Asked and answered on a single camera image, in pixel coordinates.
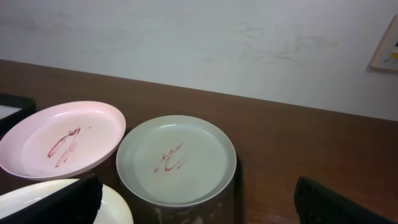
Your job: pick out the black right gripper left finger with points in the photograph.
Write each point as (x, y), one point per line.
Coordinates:
(77, 203)

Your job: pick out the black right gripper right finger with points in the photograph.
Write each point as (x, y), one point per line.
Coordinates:
(318, 204)

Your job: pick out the cream white plate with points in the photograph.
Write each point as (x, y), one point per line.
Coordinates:
(113, 209)

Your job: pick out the pink plate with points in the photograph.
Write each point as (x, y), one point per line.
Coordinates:
(62, 141)

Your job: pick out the grey-green plate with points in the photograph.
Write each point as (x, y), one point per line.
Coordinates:
(176, 161)

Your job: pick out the dark brown plastic tray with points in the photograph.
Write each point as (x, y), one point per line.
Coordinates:
(227, 207)

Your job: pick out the white soapy sponge tray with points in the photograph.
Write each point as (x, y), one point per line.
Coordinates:
(14, 109)

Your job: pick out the beige wall socket plate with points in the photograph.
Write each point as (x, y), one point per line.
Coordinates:
(385, 57)

